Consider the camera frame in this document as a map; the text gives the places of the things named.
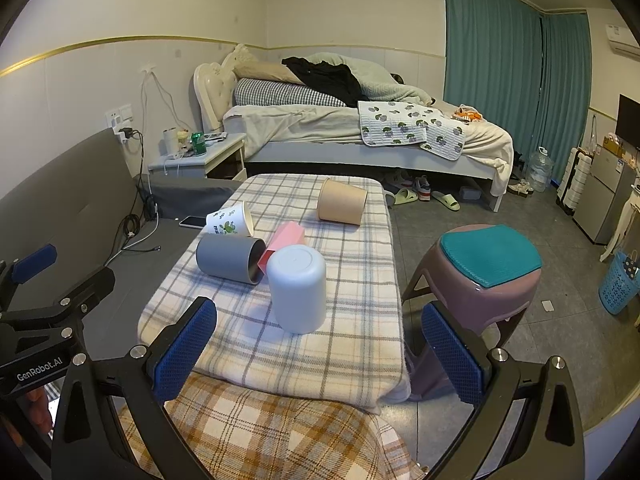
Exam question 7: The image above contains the white mat with green print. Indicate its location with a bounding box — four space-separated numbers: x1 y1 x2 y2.
357 100 467 162

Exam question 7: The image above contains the black television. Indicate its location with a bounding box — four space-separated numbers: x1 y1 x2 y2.
616 93 640 152

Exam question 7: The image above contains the pink cup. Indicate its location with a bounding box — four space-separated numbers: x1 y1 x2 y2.
257 221 306 273

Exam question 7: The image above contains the purple stool with teal seat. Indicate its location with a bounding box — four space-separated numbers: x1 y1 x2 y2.
400 224 544 402

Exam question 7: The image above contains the clear water bottle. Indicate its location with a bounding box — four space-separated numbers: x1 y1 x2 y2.
530 146 555 193

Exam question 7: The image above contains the black clothing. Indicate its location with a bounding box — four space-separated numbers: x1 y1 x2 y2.
281 56 384 107

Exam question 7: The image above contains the white nightstand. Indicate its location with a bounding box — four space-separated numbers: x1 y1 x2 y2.
148 132 248 184

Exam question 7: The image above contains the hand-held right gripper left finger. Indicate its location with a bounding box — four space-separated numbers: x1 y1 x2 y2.
52 296 218 480

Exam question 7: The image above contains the brown paper cup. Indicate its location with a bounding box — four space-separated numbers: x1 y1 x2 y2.
317 178 369 226

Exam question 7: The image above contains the grey plastic cup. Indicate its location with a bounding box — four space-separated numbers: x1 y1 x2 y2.
195 235 268 286

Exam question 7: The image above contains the pale blue plastic cup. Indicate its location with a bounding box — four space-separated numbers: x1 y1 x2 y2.
266 244 328 335

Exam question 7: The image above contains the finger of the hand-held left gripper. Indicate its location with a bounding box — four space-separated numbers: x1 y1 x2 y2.
0 266 117 345
0 244 58 312

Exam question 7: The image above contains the white printed paper cup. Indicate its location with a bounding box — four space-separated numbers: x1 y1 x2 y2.
201 201 256 238

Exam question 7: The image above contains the pale green quilt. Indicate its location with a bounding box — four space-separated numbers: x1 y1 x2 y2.
304 52 437 107

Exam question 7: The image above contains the beige pillow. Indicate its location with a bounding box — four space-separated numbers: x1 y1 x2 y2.
235 60 306 86

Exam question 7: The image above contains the checkered pillow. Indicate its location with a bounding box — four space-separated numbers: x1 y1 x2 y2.
234 78 349 109

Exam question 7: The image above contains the grey white plaid blanket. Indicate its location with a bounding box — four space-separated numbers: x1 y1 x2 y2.
137 173 412 409

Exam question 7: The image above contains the orange plaid blanket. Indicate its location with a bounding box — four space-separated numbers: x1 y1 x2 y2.
117 372 428 480

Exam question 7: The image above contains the blue laundry basket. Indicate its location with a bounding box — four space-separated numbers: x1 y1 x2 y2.
598 251 640 316

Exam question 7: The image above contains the grey mini fridge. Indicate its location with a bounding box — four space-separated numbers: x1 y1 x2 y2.
573 144 639 246

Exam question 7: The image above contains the teal curtain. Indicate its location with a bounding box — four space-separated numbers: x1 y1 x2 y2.
443 0 594 134

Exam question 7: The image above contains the white cable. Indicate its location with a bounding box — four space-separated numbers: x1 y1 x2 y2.
120 212 162 252

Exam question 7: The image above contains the white wall socket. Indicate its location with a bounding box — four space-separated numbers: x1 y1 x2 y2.
105 104 136 130

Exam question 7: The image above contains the white bed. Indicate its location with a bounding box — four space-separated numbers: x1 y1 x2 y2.
193 44 515 213

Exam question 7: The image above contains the orange snack packet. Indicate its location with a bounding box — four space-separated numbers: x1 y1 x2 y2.
452 104 484 124

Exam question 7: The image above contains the grey sofa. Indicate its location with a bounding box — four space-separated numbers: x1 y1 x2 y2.
0 127 247 313

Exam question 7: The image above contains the white suitcase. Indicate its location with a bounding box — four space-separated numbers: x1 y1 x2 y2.
556 147 594 216

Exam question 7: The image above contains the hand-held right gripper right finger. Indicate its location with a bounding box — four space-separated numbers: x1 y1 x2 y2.
421 301 587 480

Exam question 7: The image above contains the white air conditioner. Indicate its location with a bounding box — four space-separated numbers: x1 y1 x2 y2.
605 24 640 59

